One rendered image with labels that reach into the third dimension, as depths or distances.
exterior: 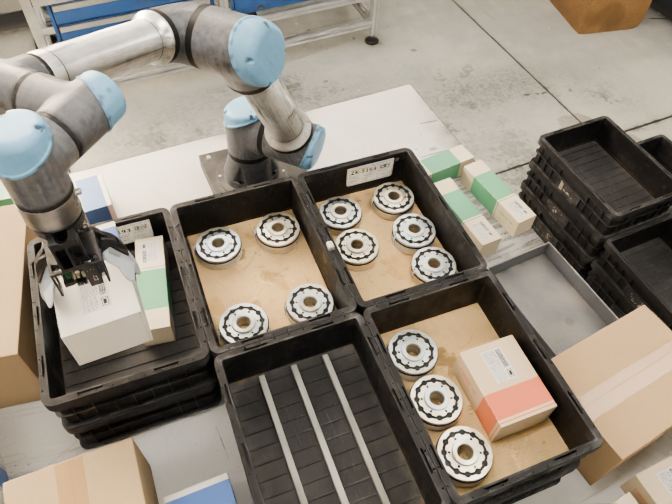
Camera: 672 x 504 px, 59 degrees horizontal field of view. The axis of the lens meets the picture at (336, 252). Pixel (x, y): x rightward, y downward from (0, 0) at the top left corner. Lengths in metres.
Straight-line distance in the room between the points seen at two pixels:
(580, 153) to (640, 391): 1.18
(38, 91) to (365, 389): 0.78
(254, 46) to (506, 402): 0.78
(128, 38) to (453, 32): 2.85
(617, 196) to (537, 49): 1.69
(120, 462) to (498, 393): 0.70
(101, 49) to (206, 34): 0.20
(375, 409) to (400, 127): 1.00
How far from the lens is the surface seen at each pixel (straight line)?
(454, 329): 1.31
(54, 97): 0.86
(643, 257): 2.24
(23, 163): 0.78
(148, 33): 1.12
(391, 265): 1.38
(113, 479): 1.17
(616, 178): 2.29
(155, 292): 1.29
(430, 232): 1.42
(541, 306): 1.56
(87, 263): 0.90
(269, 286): 1.34
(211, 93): 3.21
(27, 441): 1.44
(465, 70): 3.45
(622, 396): 1.32
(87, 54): 1.01
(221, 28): 1.12
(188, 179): 1.76
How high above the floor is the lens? 1.93
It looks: 52 degrees down
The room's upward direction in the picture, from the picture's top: 3 degrees clockwise
